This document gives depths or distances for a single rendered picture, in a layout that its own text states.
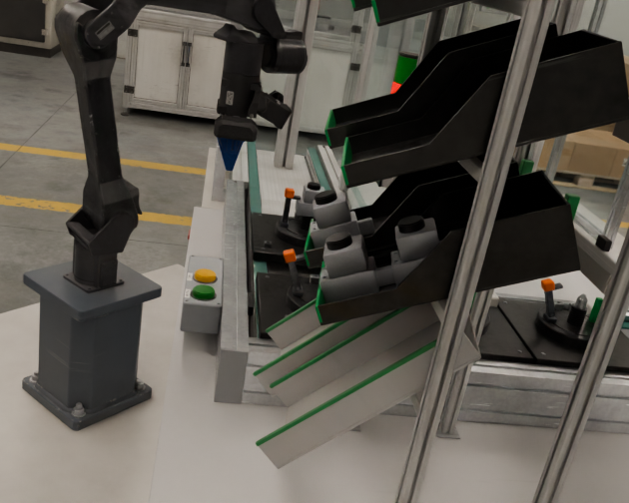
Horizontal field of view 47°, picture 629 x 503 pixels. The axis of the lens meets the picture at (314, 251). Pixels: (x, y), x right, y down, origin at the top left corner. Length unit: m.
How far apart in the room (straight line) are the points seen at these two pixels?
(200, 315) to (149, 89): 5.29
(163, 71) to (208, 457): 5.54
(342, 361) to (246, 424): 0.28
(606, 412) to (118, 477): 0.84
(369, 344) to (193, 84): 5.63
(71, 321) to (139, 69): 5.49
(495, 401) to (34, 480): 0.74
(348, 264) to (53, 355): 0.52
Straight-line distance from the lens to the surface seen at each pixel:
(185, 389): 1.25
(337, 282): 0.83
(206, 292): 1.32
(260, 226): 1.66
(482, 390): 1.29
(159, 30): 6.44
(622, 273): 0.81
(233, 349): 1.19
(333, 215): 0.96
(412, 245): 0.81
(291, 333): 1.12
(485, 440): 1.29
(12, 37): 8.83
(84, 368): 1.12
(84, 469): 1.09
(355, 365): 0.97
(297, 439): 0.88
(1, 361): 1.32
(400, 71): 1.40
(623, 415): 1.43
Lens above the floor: 1.56
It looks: 22 degrees down
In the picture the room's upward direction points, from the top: 10 degrees clockwise
